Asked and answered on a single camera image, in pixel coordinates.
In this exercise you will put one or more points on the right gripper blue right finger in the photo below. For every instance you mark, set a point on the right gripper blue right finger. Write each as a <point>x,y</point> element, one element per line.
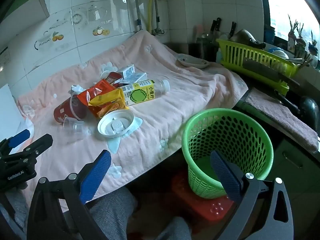
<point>229,175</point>

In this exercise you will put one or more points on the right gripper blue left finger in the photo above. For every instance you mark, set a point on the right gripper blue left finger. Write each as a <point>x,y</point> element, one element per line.
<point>92,175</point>

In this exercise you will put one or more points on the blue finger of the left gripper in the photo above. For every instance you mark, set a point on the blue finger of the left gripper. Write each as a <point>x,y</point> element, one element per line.
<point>19,138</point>
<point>37,147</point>

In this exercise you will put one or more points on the clear plastic cup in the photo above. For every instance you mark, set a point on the clear plastic cup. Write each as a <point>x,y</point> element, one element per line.
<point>74,128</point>

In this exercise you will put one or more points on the red paper cup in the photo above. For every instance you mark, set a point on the red paper cup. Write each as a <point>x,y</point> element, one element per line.
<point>70,108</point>

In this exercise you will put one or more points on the white round plastic lid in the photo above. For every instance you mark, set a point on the white round plastic lid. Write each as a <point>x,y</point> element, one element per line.
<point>116,123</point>

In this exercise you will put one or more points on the orange snack wrapper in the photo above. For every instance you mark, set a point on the orange snack wrapper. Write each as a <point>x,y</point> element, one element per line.
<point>102,98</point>

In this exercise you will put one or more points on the lemon tea carton bottle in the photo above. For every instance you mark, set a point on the lemon tea carton bottle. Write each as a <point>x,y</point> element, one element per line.
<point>144,91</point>

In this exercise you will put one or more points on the red pouch drink bottle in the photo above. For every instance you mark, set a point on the red pouch drink bottle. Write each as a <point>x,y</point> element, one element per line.
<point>114,78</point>

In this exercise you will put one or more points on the white blue milk carton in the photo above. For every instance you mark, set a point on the white blue milk carton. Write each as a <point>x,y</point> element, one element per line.
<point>127,71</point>

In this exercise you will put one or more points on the green plastic trash basket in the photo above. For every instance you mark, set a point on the green plastic trash basket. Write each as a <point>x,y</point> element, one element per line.
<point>236,136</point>

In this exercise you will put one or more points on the red plastic stool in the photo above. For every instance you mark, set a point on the red plastic stool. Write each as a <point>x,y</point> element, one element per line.
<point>211,210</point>

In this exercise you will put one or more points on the grey trouser leg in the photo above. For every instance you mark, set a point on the grey trouser leg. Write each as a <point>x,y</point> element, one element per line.
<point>112,211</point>

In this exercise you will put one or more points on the mauve dish towel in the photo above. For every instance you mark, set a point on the mauve dish towel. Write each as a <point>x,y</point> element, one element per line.
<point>281,115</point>

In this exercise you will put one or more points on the pink towel table cover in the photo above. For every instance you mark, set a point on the pink towel table cover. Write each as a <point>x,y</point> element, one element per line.
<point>170,96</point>

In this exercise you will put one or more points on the black kettle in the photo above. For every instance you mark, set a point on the black kettle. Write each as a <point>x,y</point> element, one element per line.
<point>310,113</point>

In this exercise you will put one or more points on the lime green dish rack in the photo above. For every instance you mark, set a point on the lime green dish rack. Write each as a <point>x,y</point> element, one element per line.
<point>259,64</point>

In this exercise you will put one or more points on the white ceramic dish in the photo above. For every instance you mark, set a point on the white ceramic dish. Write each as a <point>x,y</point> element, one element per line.
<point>190,61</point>

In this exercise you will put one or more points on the black knife block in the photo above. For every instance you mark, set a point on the black knife block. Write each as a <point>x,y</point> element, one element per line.
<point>208,44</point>

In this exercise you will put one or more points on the metal pot in rack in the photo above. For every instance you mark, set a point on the metal pot in rack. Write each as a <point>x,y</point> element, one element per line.
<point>245,37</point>

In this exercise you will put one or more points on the metal water pipe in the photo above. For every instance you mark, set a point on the metal water pipe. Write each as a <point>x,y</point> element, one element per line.
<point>138,21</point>

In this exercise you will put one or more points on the yellow gas pipe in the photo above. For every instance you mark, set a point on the yellow gas pipe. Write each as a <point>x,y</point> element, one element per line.
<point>149,24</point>

